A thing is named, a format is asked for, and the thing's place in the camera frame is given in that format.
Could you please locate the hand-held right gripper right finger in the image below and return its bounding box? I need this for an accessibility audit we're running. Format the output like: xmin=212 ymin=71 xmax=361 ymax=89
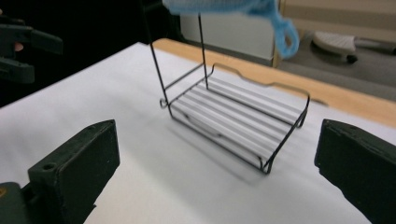
xmin=313 ymin=118 xmax=396 ymax=224

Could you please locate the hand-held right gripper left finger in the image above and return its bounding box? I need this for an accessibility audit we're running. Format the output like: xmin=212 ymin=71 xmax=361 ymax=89
xmin=27 ymin=119 xmax=121 ymax=224

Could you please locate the black wire rack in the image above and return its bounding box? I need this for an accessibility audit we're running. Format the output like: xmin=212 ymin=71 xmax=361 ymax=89
xmin=148 ymin=12 xmax=312 ymax=175

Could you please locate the blue striped cloth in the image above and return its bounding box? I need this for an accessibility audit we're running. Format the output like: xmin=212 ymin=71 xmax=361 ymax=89
xmin=161 ymin=0 xmax=301 ymax=61

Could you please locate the dark curtain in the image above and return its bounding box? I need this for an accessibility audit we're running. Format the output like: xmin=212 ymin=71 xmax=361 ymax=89
xmin=0 ymin=0 xmax=186 ymax=108

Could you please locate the white chair base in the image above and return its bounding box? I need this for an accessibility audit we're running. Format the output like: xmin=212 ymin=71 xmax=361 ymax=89
xmin=312 ymin=30 xmax=396 ymax=64

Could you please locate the wooden desk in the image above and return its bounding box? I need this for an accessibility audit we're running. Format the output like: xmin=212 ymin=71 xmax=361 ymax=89
xmin=273 ymin=0 xmax=396 ymax=68

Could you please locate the white cabinet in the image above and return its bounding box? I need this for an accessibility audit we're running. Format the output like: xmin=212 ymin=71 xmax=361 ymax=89
xmin=178 ymin=11 xmax=278 ymax=68

